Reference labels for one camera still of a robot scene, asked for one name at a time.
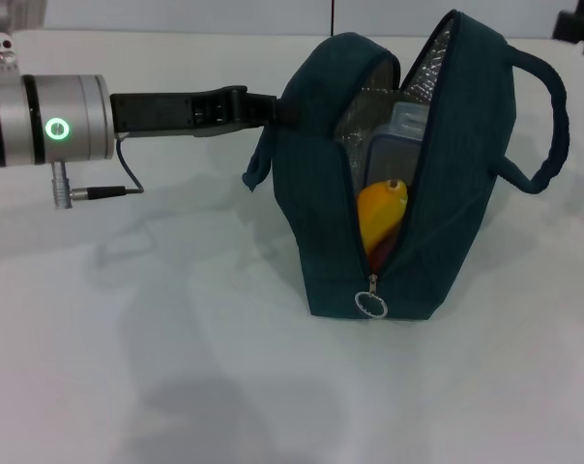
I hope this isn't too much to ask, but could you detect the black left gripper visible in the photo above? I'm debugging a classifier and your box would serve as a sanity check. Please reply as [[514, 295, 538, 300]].
[[108, 85, 299, 140]]

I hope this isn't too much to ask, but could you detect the dark teal lunch bag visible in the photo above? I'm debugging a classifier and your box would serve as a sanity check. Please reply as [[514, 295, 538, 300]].
[[242, 8, 570, 321]]

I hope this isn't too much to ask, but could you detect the yellow banana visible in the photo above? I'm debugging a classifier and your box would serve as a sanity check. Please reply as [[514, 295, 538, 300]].
[[357, 178, 410, 257]]

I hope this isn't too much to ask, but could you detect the left arm connector cable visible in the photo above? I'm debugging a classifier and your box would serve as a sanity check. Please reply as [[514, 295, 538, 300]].
[[52, 132, 146, 210]]

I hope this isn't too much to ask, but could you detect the pink toy peach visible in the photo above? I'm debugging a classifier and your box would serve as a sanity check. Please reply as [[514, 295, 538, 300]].
[[368, 231, 399, 270]]

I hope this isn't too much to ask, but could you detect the clear food box blue lid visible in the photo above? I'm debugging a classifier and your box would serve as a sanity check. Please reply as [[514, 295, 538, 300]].
[[366, 101, 426, 194]]

